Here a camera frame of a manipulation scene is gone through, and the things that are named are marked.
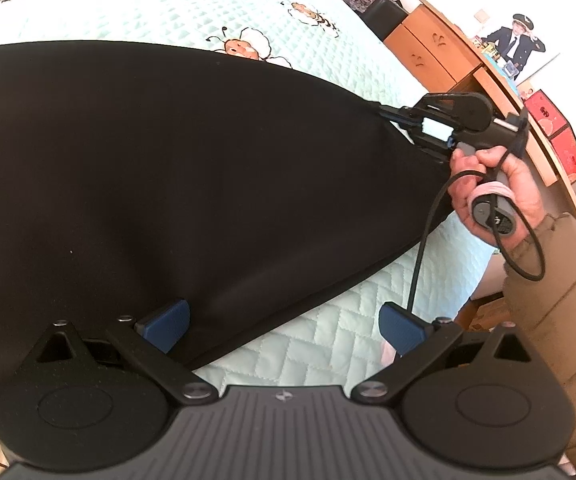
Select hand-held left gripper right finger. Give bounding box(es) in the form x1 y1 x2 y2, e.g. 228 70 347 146
352 301 551 403

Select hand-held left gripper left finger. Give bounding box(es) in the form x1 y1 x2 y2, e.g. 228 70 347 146
35 299 217 403

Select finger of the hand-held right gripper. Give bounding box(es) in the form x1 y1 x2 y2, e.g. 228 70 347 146
400 127 453 161
378 101 421 123

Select black pants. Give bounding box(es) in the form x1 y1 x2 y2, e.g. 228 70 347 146
0 39 461 443

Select person's right forearm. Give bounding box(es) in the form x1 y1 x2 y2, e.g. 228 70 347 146
502 212 576 478

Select person's right hand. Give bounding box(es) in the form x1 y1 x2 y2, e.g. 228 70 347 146
448 149 547 248

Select wooden dresser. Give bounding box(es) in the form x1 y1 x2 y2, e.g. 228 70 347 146
383 0 576 221

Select pink hair band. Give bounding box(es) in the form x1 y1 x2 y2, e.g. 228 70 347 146
468 182 516 206

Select red box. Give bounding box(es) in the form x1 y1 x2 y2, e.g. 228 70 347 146
525 90 576 181

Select black chair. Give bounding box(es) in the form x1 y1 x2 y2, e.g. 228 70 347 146
368 0 409 41

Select bee print quilted blanket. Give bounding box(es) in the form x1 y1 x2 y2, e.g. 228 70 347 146
0 0 498 480

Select black cable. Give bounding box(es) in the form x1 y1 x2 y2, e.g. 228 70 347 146
408 170 547 313

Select wall poster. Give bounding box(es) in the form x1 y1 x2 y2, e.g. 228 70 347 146
485 12 563 83

